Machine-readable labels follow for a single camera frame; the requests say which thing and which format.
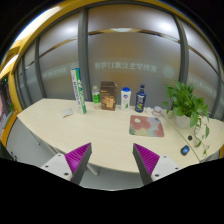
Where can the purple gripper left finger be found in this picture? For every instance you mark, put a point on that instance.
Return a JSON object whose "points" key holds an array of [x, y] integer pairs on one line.
{"points": [[70, 166]]}

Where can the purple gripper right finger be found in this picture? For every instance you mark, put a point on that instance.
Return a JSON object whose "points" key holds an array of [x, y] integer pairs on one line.
{"points": [[151, 166]]}

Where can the floral mouse pad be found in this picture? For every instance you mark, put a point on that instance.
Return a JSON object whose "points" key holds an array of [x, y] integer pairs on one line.
{"points": [[145, 126]]}

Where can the dark blue computer mouse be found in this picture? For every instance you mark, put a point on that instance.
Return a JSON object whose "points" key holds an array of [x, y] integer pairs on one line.
{"points": [[184, 150]]}

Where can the small white packet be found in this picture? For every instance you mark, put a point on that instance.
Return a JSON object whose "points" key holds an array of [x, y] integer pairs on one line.
{"points": [[66, 112]]}

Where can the crumpled white tissue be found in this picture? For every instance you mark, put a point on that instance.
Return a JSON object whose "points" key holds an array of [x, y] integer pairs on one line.
{"points": [[149, 110]]}

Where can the small white pink-lid jar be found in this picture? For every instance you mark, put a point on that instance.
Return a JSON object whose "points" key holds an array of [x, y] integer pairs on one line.
{"points": [[157, 111]]}

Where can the small black round cap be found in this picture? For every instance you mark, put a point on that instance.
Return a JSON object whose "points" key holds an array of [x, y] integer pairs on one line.
{"points": [[190, 137]]}

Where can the dark blue bottle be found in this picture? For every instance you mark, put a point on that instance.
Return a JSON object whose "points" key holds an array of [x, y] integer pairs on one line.
{"points": [[140, 99]]}

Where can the clear green-label water bottle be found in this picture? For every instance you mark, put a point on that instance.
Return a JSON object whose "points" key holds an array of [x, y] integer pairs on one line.
{"points": [[96, 97]]}

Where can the green potted plant white pot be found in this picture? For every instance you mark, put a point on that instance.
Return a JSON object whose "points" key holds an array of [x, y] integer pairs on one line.
{"points": [[183, 103]]}

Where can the white blue-cap lotion bottle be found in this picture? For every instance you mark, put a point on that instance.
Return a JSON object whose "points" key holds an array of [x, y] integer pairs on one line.
{"points": [[125, 99]]}

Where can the brown cardboard box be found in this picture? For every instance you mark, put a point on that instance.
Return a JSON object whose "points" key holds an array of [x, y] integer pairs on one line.
{"points": [[108, 95]]}

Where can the green white shuttlecock tube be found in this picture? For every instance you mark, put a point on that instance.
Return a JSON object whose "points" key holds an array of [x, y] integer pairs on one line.
{"points": [[78, 90]]}

